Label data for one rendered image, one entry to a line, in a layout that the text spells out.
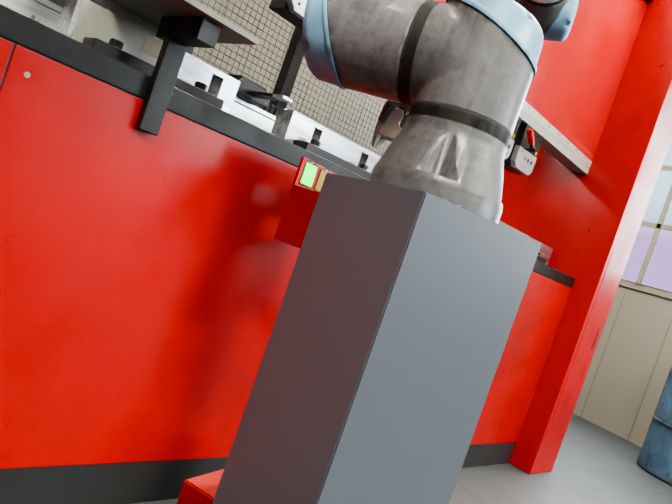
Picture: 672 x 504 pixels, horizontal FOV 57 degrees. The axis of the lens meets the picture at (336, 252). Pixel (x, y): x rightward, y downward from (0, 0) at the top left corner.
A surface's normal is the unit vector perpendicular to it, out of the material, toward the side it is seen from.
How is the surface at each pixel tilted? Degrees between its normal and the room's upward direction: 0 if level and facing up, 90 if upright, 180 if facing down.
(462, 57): 93
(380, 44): 108
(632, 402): 90
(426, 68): 121
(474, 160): 72
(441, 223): 90
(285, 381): 90
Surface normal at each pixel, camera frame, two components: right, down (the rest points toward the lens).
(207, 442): 0.69, 0.26
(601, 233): -0.65, -0.21
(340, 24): -0.33, 0.06
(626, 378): -0.79, -0.25
